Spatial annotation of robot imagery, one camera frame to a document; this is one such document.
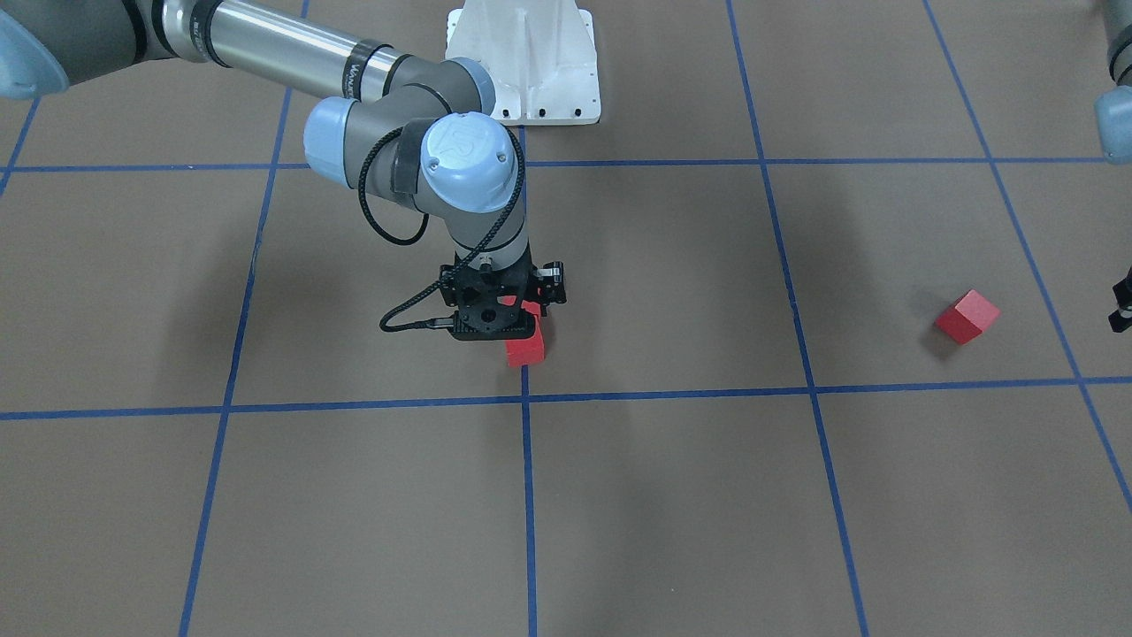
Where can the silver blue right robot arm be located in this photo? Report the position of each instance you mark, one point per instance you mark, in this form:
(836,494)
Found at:
(387,124)

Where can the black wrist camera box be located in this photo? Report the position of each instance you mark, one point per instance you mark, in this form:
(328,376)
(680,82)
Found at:
(493,326)

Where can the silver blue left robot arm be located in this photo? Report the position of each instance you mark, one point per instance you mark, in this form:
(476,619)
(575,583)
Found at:
(1113,108)

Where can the brown paper table mat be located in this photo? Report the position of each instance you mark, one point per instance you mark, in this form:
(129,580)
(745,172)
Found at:
(747,423)

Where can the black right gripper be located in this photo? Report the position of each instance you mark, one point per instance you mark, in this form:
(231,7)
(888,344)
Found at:
(550,285)

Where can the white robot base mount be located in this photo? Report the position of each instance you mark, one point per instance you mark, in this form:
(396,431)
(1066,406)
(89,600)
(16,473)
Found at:
(542,56)

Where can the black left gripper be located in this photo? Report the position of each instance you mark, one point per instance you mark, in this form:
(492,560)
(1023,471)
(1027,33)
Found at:
(1123,301)

